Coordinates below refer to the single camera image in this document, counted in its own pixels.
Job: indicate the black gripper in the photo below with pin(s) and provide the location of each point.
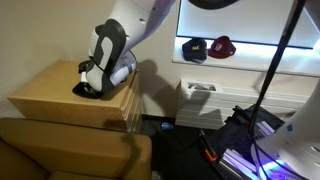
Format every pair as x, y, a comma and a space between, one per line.
85, 68

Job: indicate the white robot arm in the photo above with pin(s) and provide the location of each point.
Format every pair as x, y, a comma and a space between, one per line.
133, 15

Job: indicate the white box with picture print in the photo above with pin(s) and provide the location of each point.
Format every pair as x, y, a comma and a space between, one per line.
201, 86

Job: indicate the wooden drawer cabinet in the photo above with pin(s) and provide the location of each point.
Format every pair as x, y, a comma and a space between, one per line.
50, 86

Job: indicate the navy baseball cap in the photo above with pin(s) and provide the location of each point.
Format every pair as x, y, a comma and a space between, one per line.
193, 48

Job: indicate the white window sill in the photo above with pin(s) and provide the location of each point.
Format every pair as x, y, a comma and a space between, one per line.
266, 63

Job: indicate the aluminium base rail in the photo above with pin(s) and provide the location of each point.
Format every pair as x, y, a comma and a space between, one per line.
233, 163

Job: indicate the white slatted radiator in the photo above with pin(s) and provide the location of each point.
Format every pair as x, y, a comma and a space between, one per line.
200, 110

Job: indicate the black stand pole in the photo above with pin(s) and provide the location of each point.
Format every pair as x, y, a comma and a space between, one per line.
276, 60

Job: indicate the red baseball cap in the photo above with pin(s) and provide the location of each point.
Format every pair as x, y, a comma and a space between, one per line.
221, 46

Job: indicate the brown sofa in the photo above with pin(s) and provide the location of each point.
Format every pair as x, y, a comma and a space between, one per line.
66, 150

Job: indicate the small blue object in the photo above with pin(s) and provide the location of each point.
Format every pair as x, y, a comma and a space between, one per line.
166, 126

